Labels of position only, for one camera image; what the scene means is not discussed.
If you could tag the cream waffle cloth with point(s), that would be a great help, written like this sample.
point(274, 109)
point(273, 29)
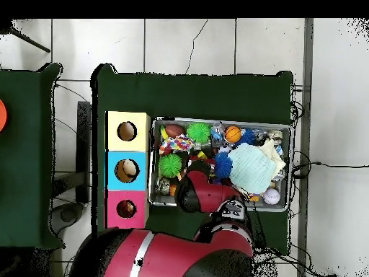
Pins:
point(276, 157)

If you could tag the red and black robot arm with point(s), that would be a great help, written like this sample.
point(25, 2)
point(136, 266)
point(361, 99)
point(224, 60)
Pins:
point(207, 196)

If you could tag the orange plush toy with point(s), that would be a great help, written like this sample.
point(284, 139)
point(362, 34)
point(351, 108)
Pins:
point(130, 207)

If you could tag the dark green table cloth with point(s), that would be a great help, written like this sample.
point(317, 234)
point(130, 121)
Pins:
point(201, 92)
point(23, 173)

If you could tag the large blue fuzzy eyed ball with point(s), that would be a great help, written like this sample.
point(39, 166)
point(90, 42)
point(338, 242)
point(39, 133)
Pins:
point(223, 165)

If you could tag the black panel stand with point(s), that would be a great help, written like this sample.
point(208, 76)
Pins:
point(83, 144)

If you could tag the wooden box with three holes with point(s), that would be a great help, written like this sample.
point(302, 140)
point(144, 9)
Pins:
point(135, 121)

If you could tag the brown toy football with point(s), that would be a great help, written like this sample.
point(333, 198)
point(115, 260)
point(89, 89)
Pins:
point(174, 130)

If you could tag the green spiky puffer ball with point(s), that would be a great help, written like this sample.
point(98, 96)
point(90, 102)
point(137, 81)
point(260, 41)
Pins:
point(198, 132)
point(170, 166)

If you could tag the orange disc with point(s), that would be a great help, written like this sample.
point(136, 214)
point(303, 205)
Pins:
point(2, 115)

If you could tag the grey round base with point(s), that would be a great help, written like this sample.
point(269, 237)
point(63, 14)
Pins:
point(67, 215)

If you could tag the colourful dot print cloth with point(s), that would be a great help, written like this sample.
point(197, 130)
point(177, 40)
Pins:
point(175, 144)

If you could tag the light blue waffle cloth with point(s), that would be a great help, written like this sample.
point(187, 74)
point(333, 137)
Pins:
point(252, 170)

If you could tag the orange toy basketball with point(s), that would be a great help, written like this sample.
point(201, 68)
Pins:
point(232, 134)

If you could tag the black tripod leg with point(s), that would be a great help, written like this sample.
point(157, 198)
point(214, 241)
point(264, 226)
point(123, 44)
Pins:
point(30, 40)

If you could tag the white baseball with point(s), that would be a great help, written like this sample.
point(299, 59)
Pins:
point(271, 196)

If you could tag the small blue fuzzy eyed ball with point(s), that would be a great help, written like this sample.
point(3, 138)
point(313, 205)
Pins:
point(248, 138)

